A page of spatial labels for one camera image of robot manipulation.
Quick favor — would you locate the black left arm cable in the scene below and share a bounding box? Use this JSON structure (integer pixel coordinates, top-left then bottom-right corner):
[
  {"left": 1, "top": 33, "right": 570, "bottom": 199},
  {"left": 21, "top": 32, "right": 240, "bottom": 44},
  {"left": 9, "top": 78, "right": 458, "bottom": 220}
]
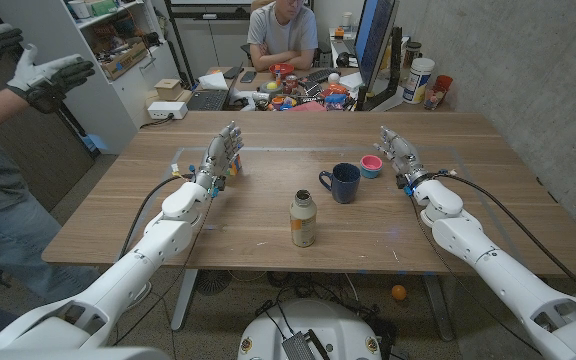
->
[{"left": 117, "top": 172, "right": 199, "bottom": 261}]

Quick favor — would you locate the white box device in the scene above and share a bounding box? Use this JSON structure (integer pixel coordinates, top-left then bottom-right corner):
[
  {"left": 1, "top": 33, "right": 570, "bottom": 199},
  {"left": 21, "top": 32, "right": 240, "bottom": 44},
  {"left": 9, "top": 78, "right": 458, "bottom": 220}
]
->
[{"left": 146, "top": 101, "right": 189, "bottom": 121}]

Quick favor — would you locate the clear glass with items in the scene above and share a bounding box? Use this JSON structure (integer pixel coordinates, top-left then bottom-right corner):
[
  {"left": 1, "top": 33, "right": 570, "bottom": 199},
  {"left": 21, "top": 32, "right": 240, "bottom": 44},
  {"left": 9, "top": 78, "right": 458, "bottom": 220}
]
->
[{"left": 422, "top": 84, "right": 444, "bottom": 111}]

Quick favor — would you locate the navy blue mug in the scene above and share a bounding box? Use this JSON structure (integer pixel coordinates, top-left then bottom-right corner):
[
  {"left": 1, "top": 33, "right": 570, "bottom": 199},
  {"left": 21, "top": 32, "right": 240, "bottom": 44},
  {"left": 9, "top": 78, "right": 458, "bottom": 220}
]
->
[{"left": 318, "top": 162, "right": 362, "bottom": 205}]

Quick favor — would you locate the computer monitor on stand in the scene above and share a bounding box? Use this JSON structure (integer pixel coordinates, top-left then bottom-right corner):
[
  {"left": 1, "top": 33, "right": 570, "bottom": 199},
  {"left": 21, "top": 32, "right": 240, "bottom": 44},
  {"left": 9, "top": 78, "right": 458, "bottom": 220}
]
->
[{"left": 355, "top": 0, "right": 404, "bottom": 112}]

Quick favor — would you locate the small plain cardboard box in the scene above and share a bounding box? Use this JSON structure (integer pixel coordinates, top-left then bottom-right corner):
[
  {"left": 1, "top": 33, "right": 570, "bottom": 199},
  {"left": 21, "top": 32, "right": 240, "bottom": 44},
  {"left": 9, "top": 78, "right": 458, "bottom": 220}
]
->
[{"left": 153, "top": 78, "right": 185, "bottom": 101}]

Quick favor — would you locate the pink stacking cup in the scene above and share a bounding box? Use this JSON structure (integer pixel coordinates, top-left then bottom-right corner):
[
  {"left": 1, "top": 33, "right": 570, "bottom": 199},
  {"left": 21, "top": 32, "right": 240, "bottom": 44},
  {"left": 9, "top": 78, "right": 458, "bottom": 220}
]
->
[{"left": 359, "top": 154, "right": 384, "bottom": 180}]

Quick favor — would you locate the white robot torso base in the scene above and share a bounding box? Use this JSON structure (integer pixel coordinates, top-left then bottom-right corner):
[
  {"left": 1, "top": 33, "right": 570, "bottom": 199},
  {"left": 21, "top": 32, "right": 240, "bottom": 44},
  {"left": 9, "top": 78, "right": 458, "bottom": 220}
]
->
[{"left": 236, "top": 298, "right": 383, "bottom": 360}]

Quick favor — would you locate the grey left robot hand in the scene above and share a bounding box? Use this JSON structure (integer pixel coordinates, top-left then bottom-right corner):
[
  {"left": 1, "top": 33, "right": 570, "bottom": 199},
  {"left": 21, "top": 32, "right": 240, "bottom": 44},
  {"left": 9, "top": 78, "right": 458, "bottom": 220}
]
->
[{"left": 195, "top": 121, "right": 244, "bottom": 189}]

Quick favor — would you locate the round floor fan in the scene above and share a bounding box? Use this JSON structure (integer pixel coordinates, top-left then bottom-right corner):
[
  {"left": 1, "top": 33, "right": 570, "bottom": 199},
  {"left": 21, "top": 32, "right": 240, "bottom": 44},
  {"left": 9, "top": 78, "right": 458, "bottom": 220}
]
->
[{"left": 195, "top": 269, "right": 233, "bottom": 296}]

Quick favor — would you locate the white shelf unit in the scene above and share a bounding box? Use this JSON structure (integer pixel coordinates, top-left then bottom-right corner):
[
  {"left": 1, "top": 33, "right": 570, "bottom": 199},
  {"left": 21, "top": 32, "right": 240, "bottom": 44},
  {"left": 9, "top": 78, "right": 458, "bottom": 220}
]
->
[{"left": 0, "top": 0, "right": 182, "bottom": 155}]

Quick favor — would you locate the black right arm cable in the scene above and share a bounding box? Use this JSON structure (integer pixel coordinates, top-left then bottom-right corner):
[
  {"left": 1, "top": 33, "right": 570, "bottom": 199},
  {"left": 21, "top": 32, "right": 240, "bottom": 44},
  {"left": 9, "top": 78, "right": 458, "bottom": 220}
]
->
[{"left": 435, "top": 171, "right": 576, "bottom": 306}]

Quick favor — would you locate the cardboard box with print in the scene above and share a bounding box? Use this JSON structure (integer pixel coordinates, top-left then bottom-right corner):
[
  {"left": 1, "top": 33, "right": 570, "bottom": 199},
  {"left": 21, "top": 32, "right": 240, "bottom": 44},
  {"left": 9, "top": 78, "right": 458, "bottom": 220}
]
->
[{"left": 101, "top": 40, "right": 150, "bottom": 81}]

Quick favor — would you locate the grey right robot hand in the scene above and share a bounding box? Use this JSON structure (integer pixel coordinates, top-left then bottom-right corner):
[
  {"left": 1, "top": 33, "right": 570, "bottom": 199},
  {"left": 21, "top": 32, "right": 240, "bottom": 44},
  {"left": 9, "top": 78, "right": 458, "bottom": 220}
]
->
[{"left": 373, "top": 125, "right": 432, "bottom": 189}]

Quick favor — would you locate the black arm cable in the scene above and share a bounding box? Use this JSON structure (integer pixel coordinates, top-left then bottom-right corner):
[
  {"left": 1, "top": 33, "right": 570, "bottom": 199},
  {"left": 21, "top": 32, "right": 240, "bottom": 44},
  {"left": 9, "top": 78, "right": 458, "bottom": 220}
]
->
[
  {"left": 435, "top": 171, "right": 576, "bottom": 306},
  {"left": 117, "top": 172, "right": 199, "bottom": 261}
]

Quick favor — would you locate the black laptop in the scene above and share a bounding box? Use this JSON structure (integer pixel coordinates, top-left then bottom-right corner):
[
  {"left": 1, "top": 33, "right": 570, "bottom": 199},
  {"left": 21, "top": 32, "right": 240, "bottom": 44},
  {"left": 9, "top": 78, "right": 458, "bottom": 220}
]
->
[{"left": 186, "top": 62, "right": 245, "bottom": 112}]

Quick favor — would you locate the black keyboard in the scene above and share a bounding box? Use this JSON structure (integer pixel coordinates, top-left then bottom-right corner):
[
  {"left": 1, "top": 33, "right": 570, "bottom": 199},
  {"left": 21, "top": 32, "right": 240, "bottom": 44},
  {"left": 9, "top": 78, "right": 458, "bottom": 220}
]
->
[{"left": 303, "top": 67, "right": 342, "bottom": 84}]

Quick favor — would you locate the beige open bottle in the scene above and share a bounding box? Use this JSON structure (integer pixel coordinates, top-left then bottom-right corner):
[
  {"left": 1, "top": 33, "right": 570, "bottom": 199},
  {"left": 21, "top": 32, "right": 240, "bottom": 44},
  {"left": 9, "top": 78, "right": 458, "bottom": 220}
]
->
[{"left": 289, "top": 189, "right": 318, "bottom": 249}]

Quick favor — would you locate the white round canister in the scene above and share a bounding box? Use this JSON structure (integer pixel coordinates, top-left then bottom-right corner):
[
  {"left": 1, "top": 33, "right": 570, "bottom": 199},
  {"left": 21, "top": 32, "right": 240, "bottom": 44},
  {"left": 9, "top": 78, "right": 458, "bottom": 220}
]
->
[{"left": 402, "top": 57, "right": 436, "bottom": 105}]

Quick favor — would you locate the seated person grey t-shirt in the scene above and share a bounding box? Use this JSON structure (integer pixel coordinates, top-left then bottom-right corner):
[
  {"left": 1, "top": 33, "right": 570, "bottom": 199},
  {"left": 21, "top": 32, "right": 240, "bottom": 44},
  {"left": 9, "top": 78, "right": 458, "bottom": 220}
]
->
[{"left": 246, "top": 0, "right": 319, "bottom": 73}]

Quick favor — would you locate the dark lidded jar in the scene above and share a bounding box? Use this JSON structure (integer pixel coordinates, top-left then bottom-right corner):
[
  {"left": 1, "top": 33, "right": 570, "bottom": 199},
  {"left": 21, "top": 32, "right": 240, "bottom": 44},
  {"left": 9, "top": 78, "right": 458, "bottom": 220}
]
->
[{"left": 402, "top": 41, "right": 423, "bottom": 69}]

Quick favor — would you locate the white crumpled paper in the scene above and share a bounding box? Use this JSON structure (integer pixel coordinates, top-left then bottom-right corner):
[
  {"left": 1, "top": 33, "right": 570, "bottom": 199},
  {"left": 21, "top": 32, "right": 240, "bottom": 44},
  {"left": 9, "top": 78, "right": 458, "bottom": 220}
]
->
[{"left": 197, "top": 71, "right": 230, "bottom": 92}]

